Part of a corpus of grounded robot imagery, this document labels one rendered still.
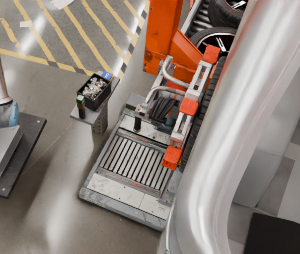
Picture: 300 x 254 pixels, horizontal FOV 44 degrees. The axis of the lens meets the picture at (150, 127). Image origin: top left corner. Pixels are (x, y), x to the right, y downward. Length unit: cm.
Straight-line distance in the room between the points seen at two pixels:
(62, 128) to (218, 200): 218
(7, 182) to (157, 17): 135
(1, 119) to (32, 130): 37
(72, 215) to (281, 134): 157
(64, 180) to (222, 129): 190
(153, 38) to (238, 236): 129
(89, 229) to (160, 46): 128
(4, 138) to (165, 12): 125
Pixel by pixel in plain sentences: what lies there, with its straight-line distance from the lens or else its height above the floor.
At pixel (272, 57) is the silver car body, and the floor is 175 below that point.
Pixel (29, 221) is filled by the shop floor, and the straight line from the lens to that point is 267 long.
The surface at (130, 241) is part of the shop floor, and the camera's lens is 257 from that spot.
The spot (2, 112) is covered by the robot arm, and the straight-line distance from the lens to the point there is 230.
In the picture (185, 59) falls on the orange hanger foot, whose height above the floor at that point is 75.
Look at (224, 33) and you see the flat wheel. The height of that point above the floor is 50.
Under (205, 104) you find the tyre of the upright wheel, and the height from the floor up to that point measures 114.
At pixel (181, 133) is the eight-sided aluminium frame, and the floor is 98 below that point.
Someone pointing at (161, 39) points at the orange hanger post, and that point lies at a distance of 235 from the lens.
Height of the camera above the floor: 246
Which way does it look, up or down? 56 degrees down
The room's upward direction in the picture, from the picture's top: 9 degrees clockwise
